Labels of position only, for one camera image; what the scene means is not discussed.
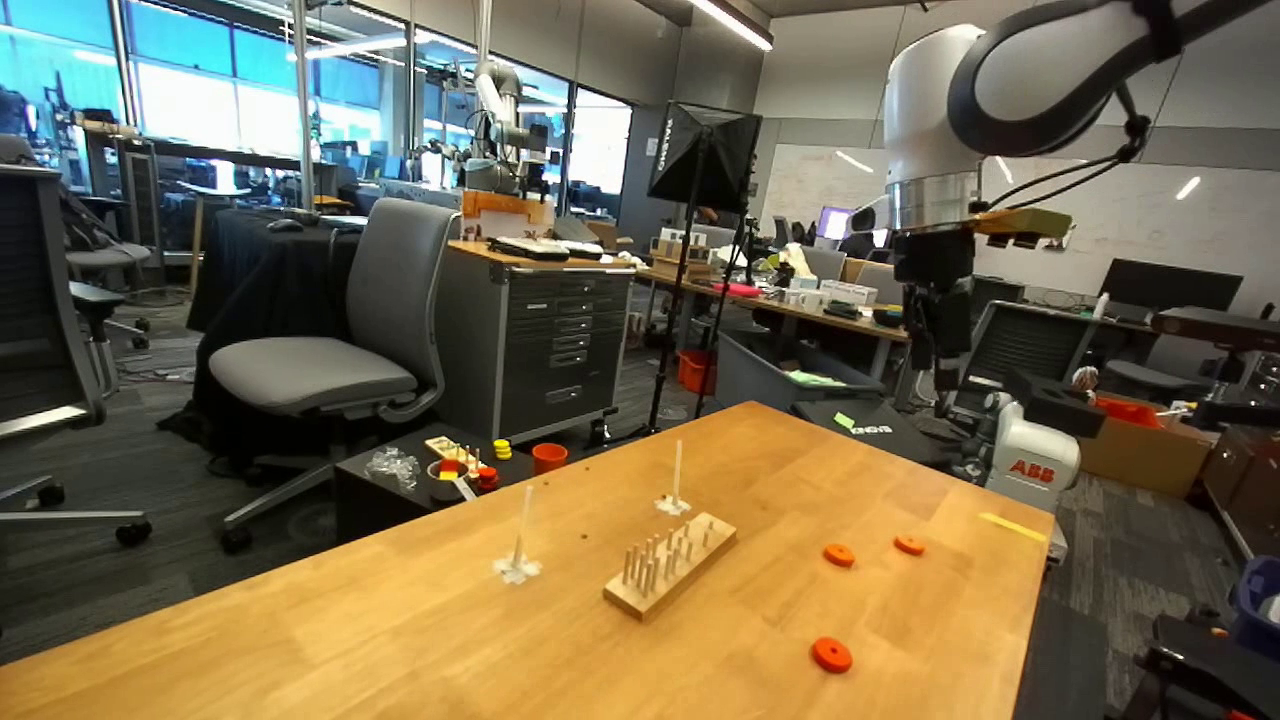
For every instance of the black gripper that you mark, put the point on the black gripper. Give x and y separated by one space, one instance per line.
938 306

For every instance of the orange disc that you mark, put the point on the orange disc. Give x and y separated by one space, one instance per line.
910 544
829 654
839 555

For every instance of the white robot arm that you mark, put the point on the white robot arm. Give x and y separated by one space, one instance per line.
1013 90

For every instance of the wooden peg board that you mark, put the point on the wooden peg board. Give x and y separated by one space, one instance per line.
662 567

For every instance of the grey metal cabinet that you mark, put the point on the grey metal cabinet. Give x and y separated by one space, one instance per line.
528 345

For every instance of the grey office chair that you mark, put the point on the grey office chair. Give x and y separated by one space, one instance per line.
381 369

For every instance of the black mesh office chair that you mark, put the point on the black mesh office chair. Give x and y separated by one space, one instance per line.
47 375

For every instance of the wrist camera wooden mount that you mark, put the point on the wrist camera wooden mount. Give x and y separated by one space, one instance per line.
1022 221

